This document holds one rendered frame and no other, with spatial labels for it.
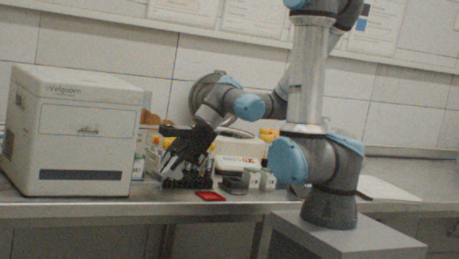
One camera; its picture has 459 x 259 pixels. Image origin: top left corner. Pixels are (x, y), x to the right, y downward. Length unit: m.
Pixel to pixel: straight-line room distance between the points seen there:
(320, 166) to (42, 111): 0.69
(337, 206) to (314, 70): 0.36
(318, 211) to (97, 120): 0.61
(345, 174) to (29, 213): 0.79
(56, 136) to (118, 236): 0.97
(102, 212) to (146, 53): 0.86
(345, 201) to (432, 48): 1.74
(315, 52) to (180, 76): 1.00
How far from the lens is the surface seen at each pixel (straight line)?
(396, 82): 3.19
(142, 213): 1.76
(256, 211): 1.96
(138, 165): 1.79
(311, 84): 1.57
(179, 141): 1.85
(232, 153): 2.24
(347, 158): 1.66
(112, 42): 2.35
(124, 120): 1.71
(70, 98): 1.65
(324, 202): 1.69
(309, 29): 1.58
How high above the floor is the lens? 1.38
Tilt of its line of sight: 9 degrees down
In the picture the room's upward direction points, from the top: 10 degrees clockwise
